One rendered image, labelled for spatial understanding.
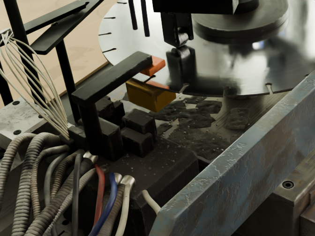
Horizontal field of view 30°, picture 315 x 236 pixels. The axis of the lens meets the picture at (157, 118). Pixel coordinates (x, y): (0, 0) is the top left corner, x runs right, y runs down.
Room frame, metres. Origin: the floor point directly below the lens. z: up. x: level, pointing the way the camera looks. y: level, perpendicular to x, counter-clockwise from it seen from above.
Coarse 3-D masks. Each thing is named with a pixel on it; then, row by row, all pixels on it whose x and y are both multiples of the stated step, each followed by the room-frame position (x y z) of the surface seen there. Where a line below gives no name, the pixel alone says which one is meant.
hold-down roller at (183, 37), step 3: (180, 27) 0.57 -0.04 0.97; (180, 30) 0.56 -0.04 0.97; (183, 30) 0.56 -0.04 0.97; (180, 33) 0.56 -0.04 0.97; (183, 33) 0.56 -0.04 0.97; (186, 33) 0.56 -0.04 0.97; (180, 36) 0.55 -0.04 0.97; (183, 36) 0.55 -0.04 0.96; (186, 36) 0.56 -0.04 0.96; (180, 39) 0.55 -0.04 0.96; (183, 39) 0.55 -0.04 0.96; (186, 39) 0.55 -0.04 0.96; (180, 42) 0.55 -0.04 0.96; (183, 42) 0.55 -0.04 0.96; (186, 42) 0.56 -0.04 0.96; (180, 45) 0.55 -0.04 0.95
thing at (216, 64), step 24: (120, 0) 0.70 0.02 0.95; (288, 0) 0.63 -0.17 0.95; (312, 0) 0.62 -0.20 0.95; (120, 24) 0.63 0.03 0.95; (288, 24) 0.57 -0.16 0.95; (312, 24) 0.56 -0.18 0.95; (120, 48) 0.58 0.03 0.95; (144, 48) 0.57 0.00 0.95; (168, 48) 0.56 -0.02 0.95; (192, 48) 0.55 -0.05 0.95; (216, 48) 0.54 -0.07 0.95; (240, 48) 0.53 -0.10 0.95; (264, 48) 0.53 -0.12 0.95; (288, 48) 0.52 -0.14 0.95; (312, 48) 0.51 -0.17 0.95; (168, 72) 0.51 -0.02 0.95; (192, 72) 0.50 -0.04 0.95; (216, 72) 0.50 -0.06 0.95; (240, 72) 0.49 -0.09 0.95; (264, 72) 0.48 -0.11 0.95; (288, 72) 0.47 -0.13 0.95; (216, 96) 0.46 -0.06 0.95; (240, 96) 0.45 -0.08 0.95
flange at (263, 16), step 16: (240, 0) 0.59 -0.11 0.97; (256, 0) 0.60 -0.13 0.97; (272, 0) 0.61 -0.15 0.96; (192, 16) 0.61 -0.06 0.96; (208, 16) 0.60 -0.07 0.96; (224, 16) 0.59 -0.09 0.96; (240, 16) 0.58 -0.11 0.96; (256, 16) 0.58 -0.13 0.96; (272, 16) 0.57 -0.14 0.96; (208, 32) 0.58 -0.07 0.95; (224, 32) 0.56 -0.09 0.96; (240, 32) 0.56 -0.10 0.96; (256, 32) 0.56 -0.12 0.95
